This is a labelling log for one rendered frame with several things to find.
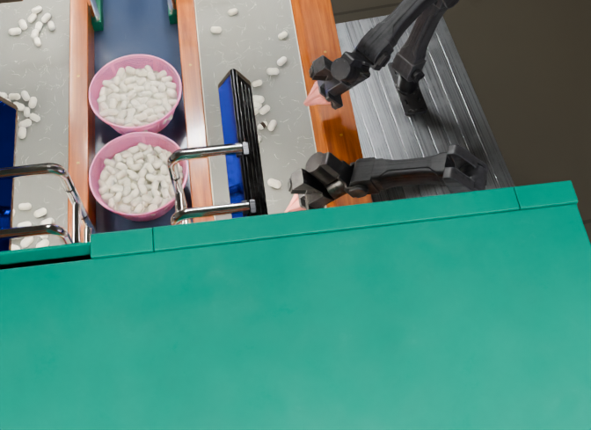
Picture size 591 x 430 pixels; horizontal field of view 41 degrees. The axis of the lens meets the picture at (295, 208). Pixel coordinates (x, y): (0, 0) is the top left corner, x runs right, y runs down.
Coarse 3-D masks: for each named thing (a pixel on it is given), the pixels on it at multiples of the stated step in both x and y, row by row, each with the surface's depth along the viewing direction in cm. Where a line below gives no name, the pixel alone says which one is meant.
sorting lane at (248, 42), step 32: (224, 0) 248; (256, 0) 248; (288, 0) 248; (224, 32) 242; (256, 32) 242; (288, 32) 242; (224, 64) 236; (256, 64) 236; (288, 64) 236; (288, 96) 230; (288, 128) 224; (224, 160) 219; (288, 160) 219; (224, 192) 214; (288, 192) 214
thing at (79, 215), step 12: (0, 168) 173; (12, 168) 172; (24, 168) 172; (36, 168) 172; (48, 168) 172; (60, 168) 174; (72, 192) 181; (72, 204) 185; (72, 216) 184; (84, 216) 191; (12, 228) 165; (24, 228) 165; (36, 228) 165; (48, 228) 165; (60, 228) 166; (72, 228) 182; (84, 228) 196; (60, 240) 169; (72, 240) 172; (84, 240) 194
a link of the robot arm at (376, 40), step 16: (416, 0) 203; (432, 0) 204; (448, 0) 207; (400, 16) 204; (416, 16) 206; (368, 32) 206; (384, 32) 204; (400, 32) 206; (368, 48) 205; (384, 48) 204
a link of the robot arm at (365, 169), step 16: (368, 160) 186; (384, 160) 184; (400, 160) 182; (416, 160) 180; (432, 160) 177; (448, 160) 177; (464, 160) 179; (480, 160) 179; (352, 176) 187; (368, 176) 184; (384, 176) 182; (400, 176) 180; (416, 176) 179; (432, 176) 176; (448, 176) 172; (464, 176) 174; (368, 192) 187; (464, 192) 175
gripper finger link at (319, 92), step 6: (318, 84) 213; (324, 84) 213; (318, 90) 213; (324, 90) 214; (312, 96) 215; (318, 96) 214; (324, 96) 214; (306, 102) 218; (312, 102) 219; (318, 102) 218; (324, 102) 217; (330, 102) 216
